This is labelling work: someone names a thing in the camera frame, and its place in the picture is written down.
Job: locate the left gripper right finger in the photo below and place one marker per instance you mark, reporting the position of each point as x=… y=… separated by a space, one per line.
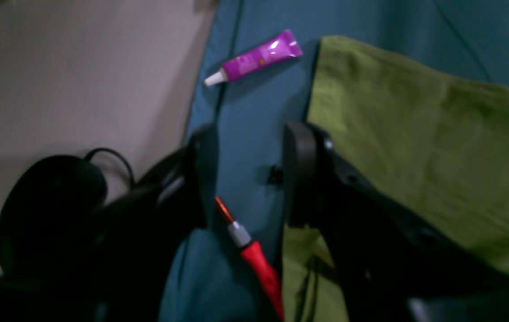
x=391 y=264

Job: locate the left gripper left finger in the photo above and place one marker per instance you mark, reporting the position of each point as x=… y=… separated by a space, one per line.
x=113 y=265

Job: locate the olive green t-shirt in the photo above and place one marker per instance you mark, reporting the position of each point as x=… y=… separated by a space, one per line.
x=435 y=143

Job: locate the blue table cloth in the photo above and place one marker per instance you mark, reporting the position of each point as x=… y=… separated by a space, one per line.
x=468 y=38

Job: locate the black computer mouse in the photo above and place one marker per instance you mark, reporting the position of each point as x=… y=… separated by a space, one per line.
x=47 y=201

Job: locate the orange screwdriver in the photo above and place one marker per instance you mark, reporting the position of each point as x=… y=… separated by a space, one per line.
x=252 y=253

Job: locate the small black clip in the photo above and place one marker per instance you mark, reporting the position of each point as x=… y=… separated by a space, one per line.
x=275 y=176

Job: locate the pink tube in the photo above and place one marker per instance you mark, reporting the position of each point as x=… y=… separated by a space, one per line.
x=279 y=49

